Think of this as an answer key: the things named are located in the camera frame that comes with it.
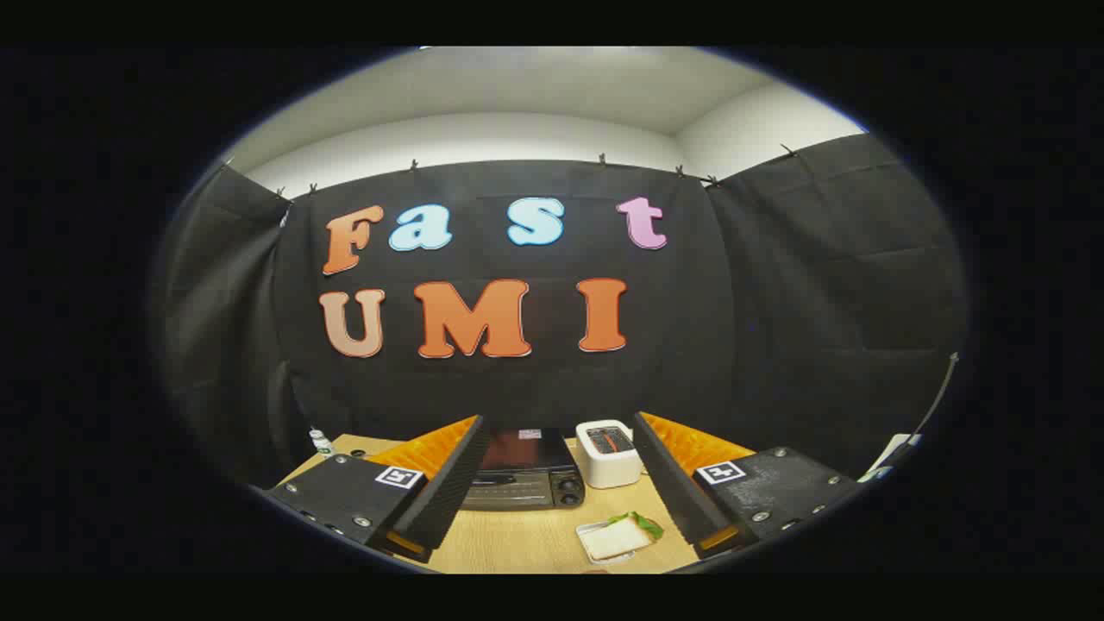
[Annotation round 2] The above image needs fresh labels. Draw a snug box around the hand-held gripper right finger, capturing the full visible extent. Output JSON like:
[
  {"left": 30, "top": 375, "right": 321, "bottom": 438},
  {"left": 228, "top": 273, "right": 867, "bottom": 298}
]
[{"left": 632, "top": 411, "right": 863, "bottom": 560}]

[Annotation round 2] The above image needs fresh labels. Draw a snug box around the black toaster oven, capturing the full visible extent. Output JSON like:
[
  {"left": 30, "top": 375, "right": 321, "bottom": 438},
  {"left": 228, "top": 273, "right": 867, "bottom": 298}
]
[{"left": 460, "top": 427, "right": 587, "bottom": 511}]

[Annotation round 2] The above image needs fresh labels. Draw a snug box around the white pop-up toaster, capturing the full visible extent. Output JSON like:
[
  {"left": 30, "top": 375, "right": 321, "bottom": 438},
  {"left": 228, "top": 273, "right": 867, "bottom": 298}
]
[{"left": 575, "top": 420, "right": 643, "bottom": 490}]

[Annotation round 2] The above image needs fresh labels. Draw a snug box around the white plastic tray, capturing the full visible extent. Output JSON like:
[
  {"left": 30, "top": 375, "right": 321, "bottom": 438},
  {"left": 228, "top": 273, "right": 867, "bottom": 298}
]
[{"left": 575, "top": 517, "right": 646, "bottom": 567}]

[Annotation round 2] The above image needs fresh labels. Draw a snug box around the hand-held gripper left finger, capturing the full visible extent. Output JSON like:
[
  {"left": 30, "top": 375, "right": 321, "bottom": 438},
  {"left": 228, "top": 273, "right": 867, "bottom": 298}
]
[{"left": 263, "top": 415, "right": 490, "bottom": 564}]

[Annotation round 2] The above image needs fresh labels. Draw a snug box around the sandwich with green lettuce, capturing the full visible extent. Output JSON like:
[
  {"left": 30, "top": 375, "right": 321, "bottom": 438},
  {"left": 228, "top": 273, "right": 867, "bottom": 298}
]
[{"left": 585, "top": 511, "right": 665, "bottom": 560}]

